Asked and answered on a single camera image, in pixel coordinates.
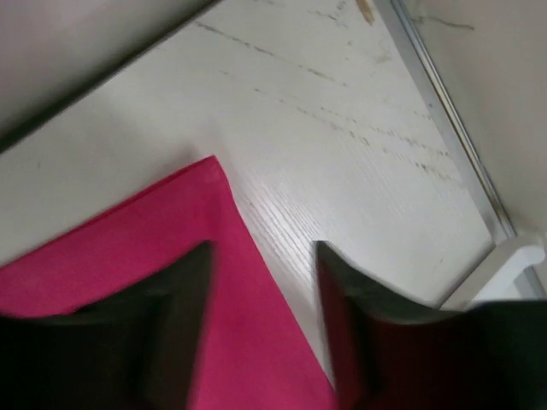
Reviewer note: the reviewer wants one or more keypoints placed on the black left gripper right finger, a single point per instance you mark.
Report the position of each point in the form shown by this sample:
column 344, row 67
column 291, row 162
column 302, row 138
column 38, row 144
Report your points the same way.
column 390, row 352

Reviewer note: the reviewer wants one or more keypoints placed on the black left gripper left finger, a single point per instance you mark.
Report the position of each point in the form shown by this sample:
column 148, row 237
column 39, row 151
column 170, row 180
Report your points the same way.
column 134, row 349

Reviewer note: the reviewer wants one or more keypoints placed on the pink trousers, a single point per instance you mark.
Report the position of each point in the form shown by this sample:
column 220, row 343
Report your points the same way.
column 253, row 355

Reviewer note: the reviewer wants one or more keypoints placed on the white clothes rack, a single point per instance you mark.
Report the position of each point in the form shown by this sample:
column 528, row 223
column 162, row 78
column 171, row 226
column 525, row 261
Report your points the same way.
column 499, row 269

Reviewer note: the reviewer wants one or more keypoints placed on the aluminium side rail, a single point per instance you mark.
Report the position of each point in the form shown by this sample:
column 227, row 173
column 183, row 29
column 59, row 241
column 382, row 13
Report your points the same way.
column 486, row 61

